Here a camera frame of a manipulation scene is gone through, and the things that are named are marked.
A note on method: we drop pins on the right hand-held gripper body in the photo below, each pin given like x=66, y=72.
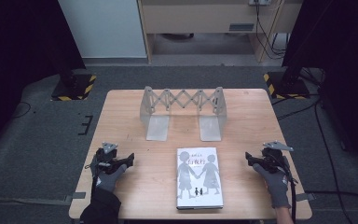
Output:
x=273, y=157

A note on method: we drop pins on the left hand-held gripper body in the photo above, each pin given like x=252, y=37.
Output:
x=106, y=155

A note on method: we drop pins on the white hardcover book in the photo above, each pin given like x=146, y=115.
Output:
x=199, y=179

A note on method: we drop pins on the grey expandable metal book rack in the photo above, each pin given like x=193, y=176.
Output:
x=183, y=107

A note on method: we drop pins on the person's left hand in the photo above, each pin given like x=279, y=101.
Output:
x=108, y=180

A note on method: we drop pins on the person's right hand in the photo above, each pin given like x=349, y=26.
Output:
x=276, y=186

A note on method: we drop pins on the grey tape strip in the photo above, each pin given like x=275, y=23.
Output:
x=305, y=197
x=75, y=196

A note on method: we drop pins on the black stand base striped edge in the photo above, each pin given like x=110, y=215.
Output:
x=74, y=88
x=287, y=87

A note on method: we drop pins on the black curtain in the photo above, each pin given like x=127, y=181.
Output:
x=15, y=62
x=341, y=62

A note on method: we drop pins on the white panel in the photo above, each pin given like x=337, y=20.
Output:
x=102, y=28

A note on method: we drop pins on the light wooden cabinet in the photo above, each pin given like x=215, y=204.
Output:
x=199, y=18

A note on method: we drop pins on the white power strip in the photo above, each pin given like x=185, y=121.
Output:
x=260, y=2

